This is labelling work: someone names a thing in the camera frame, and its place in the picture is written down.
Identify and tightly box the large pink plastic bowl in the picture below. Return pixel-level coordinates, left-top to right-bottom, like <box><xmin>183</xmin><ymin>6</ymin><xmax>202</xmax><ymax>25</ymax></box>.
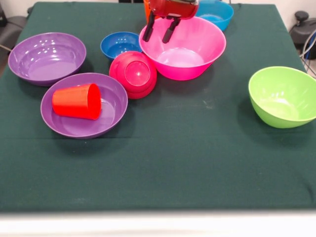
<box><xmin>138</xmin><ymin>16</ymin><xmax>227</xmax><ymax>81</ymax></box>

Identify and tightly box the dark green tablecloth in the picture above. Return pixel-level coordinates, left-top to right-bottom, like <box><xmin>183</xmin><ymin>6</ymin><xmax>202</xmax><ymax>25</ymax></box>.
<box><xmin>0</xmin><ymin>1</ymin><xmax>316</xmax><ymax>213</ymax></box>

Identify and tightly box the purple plastic bowl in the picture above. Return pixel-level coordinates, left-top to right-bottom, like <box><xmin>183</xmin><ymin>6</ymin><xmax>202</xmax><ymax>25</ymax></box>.
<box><xmin>40</xmin><ymin>72</ymin><xmax>128</xmax><ymax>140</ymax></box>
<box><xmin>7</xmin><ymin>32</ymin><xmax>87</xmax><ymax>87</ymax></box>

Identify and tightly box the green plastic bowl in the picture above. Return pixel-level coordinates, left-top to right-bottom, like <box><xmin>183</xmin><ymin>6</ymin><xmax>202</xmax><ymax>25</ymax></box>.
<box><xmin>248</xmin><ymin>66</ymin><xmax>316</xmax><ymax>129</ymax></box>

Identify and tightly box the grey pedestal foot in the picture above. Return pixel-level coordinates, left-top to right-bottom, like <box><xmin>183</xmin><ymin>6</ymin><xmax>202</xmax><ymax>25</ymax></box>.
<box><xmin>0</xmin><ymin>16</ymin><xmax>27</xmax><ymax>50</ymax></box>
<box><xmin>289</xmin><ymin>10</ymin><xmax>316</xmax><ymax>46</ymax></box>

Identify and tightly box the dark blue plastic bowl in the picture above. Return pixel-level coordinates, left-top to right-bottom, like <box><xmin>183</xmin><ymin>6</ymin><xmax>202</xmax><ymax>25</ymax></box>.
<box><xmin>100</xmin><ymin>31</ymin><xmax>143</xmax><ymax>62</ymax></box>

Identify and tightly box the tangled cable bundle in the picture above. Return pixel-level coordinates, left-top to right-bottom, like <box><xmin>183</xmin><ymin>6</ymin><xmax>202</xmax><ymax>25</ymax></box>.
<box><xmin>300</xmin><ymin>28</ymin><xmax>316</xmax><ymax>79</ymax></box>

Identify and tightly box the small crimson plastic bowl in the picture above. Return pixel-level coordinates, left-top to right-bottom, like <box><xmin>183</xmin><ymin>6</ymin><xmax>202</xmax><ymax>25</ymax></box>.
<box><xmin>109</xmin><ymin>50</ymin><xmax>158</xmax><ymax>100</ymax></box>

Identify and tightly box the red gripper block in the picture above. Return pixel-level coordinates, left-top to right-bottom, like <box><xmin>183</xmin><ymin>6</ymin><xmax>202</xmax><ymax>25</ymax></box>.
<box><xmin>142</xmin><ymin>0</ymin><xmax>199</xmax><ymax>44</ymax></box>

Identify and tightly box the light blue plastic bowl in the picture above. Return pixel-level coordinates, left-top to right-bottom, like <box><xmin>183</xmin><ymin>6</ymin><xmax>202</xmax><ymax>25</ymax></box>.
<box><xmin>195</xmin><ymin>0</ymin><xmax>235</xmax><ymax>32</ymax></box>

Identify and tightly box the red plastic cup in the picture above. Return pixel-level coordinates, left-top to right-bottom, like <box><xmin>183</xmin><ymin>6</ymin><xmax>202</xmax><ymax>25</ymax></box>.
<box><xmin>51</xmin><ymin>83</ymin><xmax>102</xmax><ymax>120</ymax></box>

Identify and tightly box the orange plastic cup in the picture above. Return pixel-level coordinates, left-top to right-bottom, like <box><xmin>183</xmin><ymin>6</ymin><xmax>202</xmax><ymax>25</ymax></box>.
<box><xmin>143</xmin><ymin>0</ymin><xmax>152</xmax><ymax>24</ymax></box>

